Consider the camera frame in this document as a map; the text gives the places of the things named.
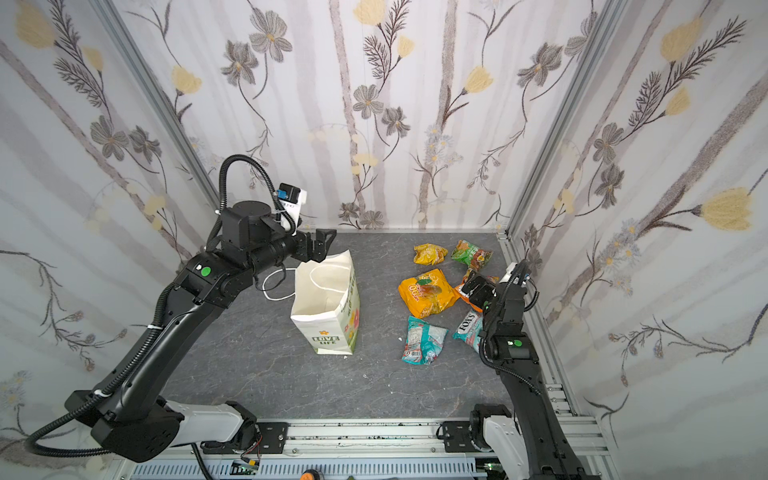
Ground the green snack packet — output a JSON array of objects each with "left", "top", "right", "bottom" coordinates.
[{"left": 451, "top": 240, "right": 493, "bottom": 271}]

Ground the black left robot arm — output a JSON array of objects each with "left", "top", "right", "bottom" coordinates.
[{"left": 24, "top": 154, "right": 337, "bottom": 463}]

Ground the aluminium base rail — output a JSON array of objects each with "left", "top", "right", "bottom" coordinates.
[{"left": 113, "top": 417, "right": 607, "bottom": 480}]

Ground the aluminium corner post left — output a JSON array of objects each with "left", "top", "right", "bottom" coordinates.
[{"left": 89, "top": 1, "right": 224, "bottom": 238}]

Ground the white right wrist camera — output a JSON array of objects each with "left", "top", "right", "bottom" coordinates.
[{"left": 499, "top": 260, "right": 531, "bottom": 286}]

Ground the aluminium corner post right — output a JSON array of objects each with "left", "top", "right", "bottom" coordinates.
[{"left": 504, "top": 0, "right": 629, "bottom": 239}]

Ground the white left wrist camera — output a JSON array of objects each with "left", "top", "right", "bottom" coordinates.
[{"left": 277, "top": 183, "right": 307, "bottom": 235}]

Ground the aluminium corner post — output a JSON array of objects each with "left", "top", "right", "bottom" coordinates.
[
  {"left": 504, "top": 0, "right": 629, "bottom": 239},
  {"left": 89, "top": 1, "right": 224, "bottom": 238}
]

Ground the white floral paper bag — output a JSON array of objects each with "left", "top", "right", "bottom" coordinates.
[{"left": 290, "top": 250, "right": 361, "bottom": 356}]

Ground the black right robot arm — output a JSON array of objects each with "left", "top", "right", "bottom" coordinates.
[{"left": 470, "top": 260, "right": 596, "bottom": 479}]

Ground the small yellow snack packet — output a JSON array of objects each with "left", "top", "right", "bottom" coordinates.
[{"left": 413, "top": 243, "right": 448, "bottom": 266}]

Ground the large yellow snack bag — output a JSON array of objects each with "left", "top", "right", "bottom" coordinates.
[{"left": 398, "top": 269, "right": 459, "bottom": 319}]

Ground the teal snack packet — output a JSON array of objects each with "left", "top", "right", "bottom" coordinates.
[
  {"left": 452, "top": 311, "right": 483, "bottom": 353},
  {"left": 401, "top": 316, "right": 448, "bottom": 365}
]

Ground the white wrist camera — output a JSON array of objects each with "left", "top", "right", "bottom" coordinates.
[
  {"left": 499, "top": 260, "right": 531, "bottom": 286},
  {"left": 277, "top": 183, "right": 307, "bottom": 235}
]

